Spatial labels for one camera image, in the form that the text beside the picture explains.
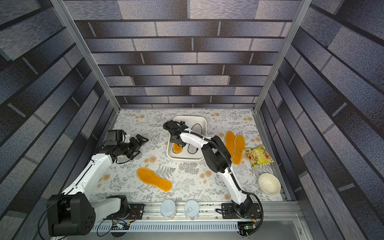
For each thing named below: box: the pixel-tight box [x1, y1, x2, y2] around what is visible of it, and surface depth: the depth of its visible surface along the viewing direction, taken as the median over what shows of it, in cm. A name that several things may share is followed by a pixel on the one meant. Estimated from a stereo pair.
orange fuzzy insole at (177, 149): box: [172, 143, 183, 154], surface depth 96 cm
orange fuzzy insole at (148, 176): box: [136, 167, 173, 192], surface depth 87 cm
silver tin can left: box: [160, 199, 177, 220], surface depth 72 cm
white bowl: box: [258, 173, 282, 196], surface depth 82 cm
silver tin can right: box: [184, 200, 200, 221], surface depth 72 cm
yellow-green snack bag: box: [245, 145, 274, 168], surface depth 91 cm
